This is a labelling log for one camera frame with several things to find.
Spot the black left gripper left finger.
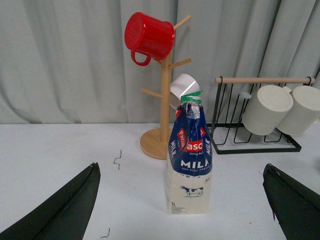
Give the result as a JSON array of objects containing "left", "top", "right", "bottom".
[{"left": 0, "top": 163, "right": 101, "bottom": 240}]

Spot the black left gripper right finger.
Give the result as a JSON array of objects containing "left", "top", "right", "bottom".
[{"left": 263, "top": 163, "right": 320, "bottom": 240}]

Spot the blue white milk carton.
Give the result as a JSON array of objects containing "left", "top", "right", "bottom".
[{"left": 165, "top": 91, "right": 213, "bottom": 215}]

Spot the white cup on tree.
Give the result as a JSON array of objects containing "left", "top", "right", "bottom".
[{"left": 169, "top": 73, "right": 200, "bottom": 110}]

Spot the cream ribbed mug right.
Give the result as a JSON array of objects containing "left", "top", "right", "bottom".
[{"left": 277, "top": 85, "right": 320, "bottom": 136}]

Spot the cream ribbed mug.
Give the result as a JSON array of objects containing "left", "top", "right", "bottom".
[
  {"left": 242, "top": 85, "right": 294, "bottom": 136},
  {"left": 277, "top": 85, "right": 320, "bottom": 136}
]

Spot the cream ribbed mug left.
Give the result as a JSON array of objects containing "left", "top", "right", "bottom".
[{"left": 242, "top": 85, "right": 294, "bottom": 136}]

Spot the wooden mug tree stand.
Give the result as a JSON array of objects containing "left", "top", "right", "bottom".
[{"left": 139, "top": 14, "right": 193, "bottom": 160}]

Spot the grey curtain backdrop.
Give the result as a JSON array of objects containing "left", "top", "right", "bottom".
[{"left": 0, "top": 0, "right": 320, "bottom": 124}]

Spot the red enamel mug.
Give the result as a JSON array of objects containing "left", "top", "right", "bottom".
[{"left": 124, "top": 12, "right": 175, "bottom": 67}]

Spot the black wire mug rack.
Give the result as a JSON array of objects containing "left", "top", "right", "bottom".
[{"left": 207, "top": 76, "right": 316, "bottom": 155}]

